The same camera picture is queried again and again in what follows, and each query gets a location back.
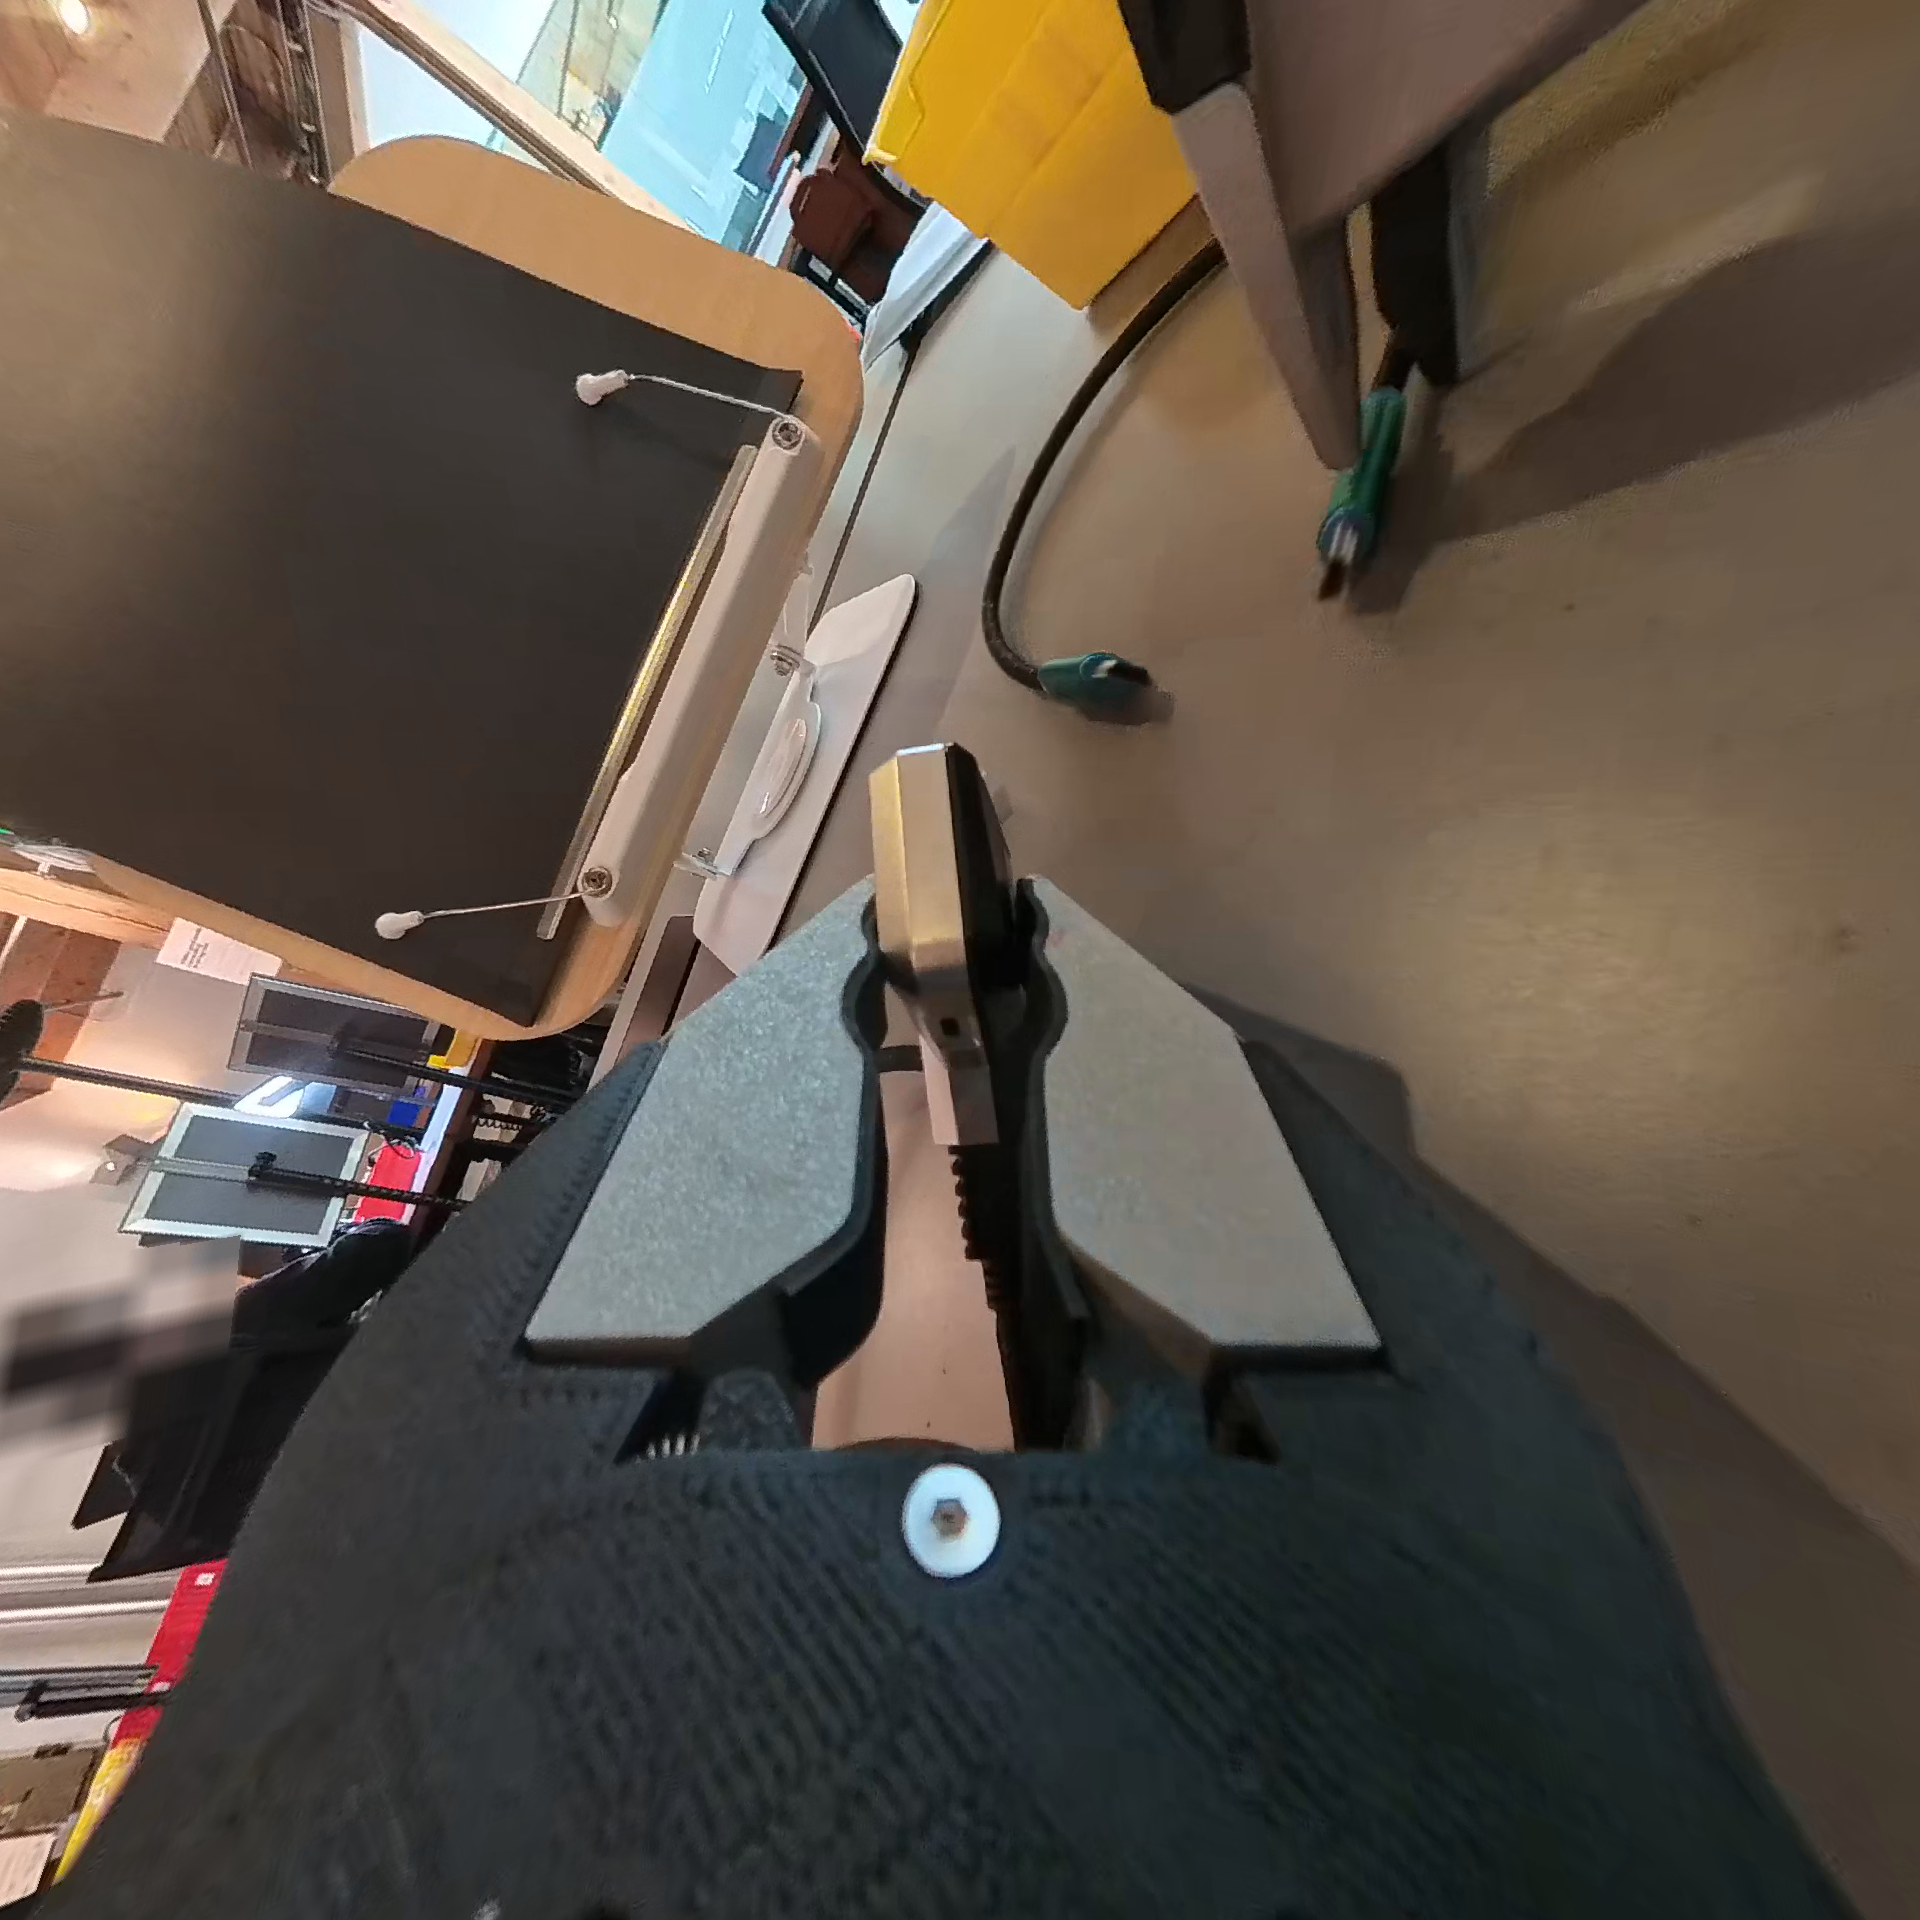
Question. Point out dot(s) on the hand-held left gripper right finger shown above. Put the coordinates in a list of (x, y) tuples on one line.
[(1184, 1155)]

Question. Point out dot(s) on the black video capture adapter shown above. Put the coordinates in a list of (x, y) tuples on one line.
[(916, 870)]

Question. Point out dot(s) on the white board stand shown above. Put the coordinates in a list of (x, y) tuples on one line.
[(706, 676)]

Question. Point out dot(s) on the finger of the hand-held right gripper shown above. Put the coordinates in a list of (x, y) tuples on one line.
[(1276, 255), (1412, 77)]

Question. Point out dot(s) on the yellow plastic bin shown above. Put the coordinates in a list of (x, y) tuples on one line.
[(1020, 135)]

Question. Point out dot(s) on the black studio light panel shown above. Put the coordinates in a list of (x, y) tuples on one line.
[(242, 1195), (339, 1036)]

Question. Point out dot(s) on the black wood-edged board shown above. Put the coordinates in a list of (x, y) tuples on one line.
[(300, 524)]

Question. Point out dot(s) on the white paper sheet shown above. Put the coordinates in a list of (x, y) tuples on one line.
[(211, 950)]

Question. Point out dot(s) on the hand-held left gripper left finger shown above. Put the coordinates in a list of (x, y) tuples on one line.
[(720, 1142)]

